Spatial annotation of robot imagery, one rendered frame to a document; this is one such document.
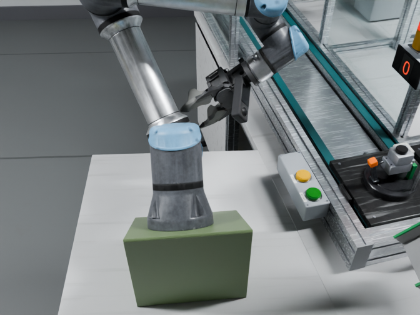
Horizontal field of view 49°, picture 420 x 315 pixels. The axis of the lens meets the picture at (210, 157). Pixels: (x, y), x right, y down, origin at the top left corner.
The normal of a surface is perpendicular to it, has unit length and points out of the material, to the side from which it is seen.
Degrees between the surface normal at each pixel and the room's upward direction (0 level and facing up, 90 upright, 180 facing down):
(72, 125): 0
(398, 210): 0
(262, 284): 0
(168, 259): 90
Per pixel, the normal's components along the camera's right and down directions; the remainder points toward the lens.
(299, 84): 0.00, -0.73
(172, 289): 0.09, 0.68
